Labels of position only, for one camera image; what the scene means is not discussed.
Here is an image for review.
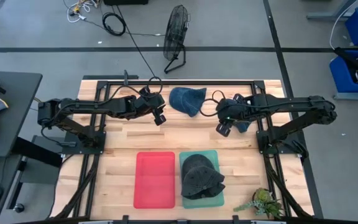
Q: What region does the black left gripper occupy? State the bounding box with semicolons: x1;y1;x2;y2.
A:
131;86;168;127

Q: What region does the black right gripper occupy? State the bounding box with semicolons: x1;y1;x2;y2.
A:
215;95;248;138

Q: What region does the dark grey baseball cap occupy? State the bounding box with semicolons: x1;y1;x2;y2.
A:
181;167;226;200
181;154;219;178

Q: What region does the translucent red plastic bin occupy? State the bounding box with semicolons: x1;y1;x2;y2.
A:
133;151;176;210

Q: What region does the translucent green plastic bin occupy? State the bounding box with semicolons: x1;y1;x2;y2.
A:
178;149;226;210

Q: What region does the small potted succulent plant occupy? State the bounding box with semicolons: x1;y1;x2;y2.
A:
233;187;284;220

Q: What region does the black floor fan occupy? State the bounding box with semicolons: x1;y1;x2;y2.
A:
162;4;191;75

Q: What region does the black box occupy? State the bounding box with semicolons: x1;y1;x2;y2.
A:
103;0;149;6

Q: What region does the black pole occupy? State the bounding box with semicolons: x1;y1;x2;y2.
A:
333;46;358;80

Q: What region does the black desk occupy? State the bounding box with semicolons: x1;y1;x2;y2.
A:
0;70;43;159

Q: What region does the grey metal desk leg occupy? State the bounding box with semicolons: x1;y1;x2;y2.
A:
306;0;358;21

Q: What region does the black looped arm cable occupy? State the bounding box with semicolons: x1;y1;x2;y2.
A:
199;90;229;118
99;70;164;108

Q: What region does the black metal table frame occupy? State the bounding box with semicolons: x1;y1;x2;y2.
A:
50;74;315;224

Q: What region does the long black floor cable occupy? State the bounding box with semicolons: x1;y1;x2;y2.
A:
116;4;158;78

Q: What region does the coiled black floor cable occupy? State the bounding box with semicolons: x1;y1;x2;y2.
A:
101;11;127;37

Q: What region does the white cable bundle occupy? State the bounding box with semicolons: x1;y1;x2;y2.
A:
63;0;101;24

